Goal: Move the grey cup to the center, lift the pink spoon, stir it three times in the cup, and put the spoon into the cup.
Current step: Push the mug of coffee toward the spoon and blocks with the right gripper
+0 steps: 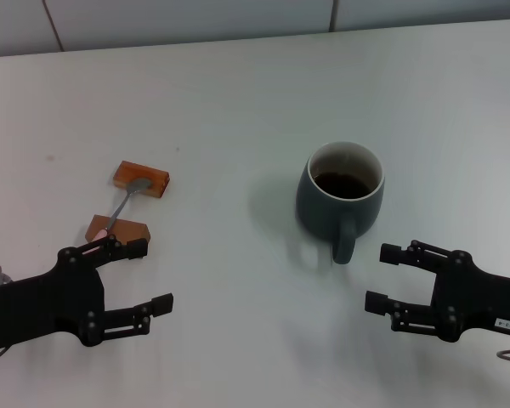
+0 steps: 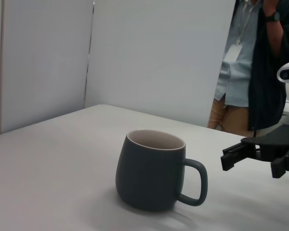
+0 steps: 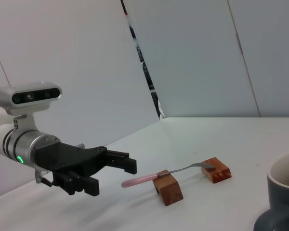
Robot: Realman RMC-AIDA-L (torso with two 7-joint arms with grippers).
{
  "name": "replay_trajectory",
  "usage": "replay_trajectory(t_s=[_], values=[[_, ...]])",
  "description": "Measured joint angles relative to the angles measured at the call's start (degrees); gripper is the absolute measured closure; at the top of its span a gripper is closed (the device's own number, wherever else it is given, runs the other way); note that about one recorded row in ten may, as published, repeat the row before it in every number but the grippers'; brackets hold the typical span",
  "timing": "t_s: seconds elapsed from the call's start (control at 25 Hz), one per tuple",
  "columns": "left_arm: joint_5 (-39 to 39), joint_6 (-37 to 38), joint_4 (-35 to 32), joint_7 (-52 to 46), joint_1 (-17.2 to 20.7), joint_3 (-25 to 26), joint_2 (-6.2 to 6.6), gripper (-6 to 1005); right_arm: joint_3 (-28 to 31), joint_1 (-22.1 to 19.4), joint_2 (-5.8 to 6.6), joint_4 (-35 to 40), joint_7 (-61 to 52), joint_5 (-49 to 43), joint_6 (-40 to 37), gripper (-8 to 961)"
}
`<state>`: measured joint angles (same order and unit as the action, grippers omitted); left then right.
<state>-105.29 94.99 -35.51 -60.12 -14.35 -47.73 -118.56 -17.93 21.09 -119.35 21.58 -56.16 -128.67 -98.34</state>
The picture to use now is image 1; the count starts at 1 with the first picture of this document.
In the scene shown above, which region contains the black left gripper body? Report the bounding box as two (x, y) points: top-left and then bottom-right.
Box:
(0, 246), (108, 353)

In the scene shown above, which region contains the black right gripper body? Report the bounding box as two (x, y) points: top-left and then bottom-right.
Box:
(428, 250), (510, 343)

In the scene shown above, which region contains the pink handled metal spoon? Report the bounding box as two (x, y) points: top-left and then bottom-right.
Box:
(82, 178), (153, 256)

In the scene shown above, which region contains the grey ceramic coffee cup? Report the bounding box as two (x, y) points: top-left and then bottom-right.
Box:
(295, 140), (386, 265)

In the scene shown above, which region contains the brown arched wooden block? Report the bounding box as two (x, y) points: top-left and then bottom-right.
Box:
(85, 213), (151, 258)

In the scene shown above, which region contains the glossy orange wooden block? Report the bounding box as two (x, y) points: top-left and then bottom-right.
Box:
(111, 160), (171, 200)

